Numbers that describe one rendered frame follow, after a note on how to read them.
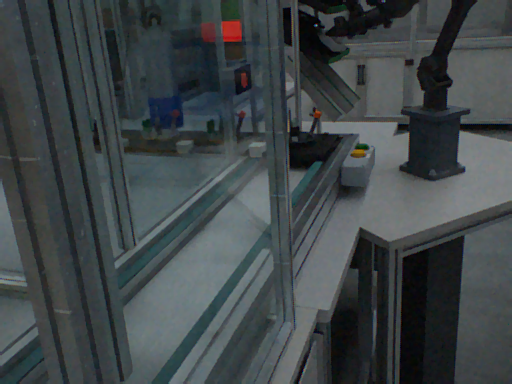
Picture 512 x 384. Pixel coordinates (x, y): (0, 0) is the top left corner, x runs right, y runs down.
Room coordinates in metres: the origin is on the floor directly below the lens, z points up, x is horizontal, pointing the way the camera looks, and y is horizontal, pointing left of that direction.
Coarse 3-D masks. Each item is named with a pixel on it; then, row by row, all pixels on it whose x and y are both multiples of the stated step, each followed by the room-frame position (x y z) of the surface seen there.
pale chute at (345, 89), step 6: (312, 60) 2.13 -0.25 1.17; (318, 60) 2.12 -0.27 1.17; (318, 66) 2.12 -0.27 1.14; (324, 66) 2.11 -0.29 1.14; (330, 66) 2.09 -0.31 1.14; (324, 72) 2.11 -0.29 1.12; (330, 72) 2.09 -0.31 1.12; (330, 78) 2.09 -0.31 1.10; (336, 78) 2.08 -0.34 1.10; (336, 84) 2.08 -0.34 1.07; (342, 84) 2.07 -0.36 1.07; (342, 90) 2.07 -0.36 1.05; (348, 90) 2.06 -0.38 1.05; (348, 96) 2.06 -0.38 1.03; (354, 96) 2.04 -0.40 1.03; (354, 102) 2.04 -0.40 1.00
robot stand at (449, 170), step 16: (400, 112) 1.62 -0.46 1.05; (416, 112) 1.56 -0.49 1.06; (432, 112) 1.54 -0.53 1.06; (448, 112) 1.53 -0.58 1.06; (464, 112) 1.54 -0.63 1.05; (416, 128) 1.57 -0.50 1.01; (432, 128) 1.52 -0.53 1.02; (448, 128) 1.53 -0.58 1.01; (416, 144) 1.56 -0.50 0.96; (432, 144) 1.52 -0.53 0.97; (448, 144) 1.53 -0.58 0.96; (416, 160) 1.56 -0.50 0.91; (432, 160) 1.52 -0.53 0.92; (448, 160) 1.53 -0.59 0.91; (432, 176) 1.49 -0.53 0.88; (448, 176) 1.52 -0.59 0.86
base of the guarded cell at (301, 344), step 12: (300, 312) 0.84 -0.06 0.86; (312, 312) 0.84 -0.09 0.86; (300, 324) 0.81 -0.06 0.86; (312, 324) 0.80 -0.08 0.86; (300, 336) 0.77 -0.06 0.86; (288, 348) 0.74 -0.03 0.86; (300, 348) 0.74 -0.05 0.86; (312, 348) 0.81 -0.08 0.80; (288, 360) 0.71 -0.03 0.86; (300, 360) 0.73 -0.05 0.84; (312, 360) 0.80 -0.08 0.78; (288, 372) 0.68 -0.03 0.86; (300, 372) 0.76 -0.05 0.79; (312, 372) 0.80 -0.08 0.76
